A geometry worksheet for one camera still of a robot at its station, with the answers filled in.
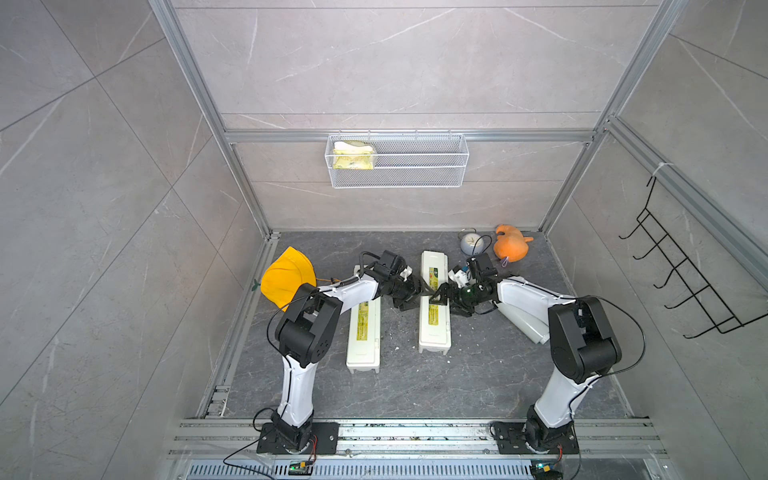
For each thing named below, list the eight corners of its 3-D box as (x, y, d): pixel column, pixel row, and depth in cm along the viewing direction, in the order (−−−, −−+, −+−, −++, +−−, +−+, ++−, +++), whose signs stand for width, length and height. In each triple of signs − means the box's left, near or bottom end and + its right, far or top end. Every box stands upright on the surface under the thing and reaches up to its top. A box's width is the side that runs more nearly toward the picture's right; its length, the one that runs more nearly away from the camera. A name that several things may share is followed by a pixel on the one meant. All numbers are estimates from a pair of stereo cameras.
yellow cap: (251, 283, 106) (248, 278, 104) (292, 252, 116) (290, 246, 113) (285, 312, 99) (282, 307, 96) (326, 276, 109) (324, 270, 106)
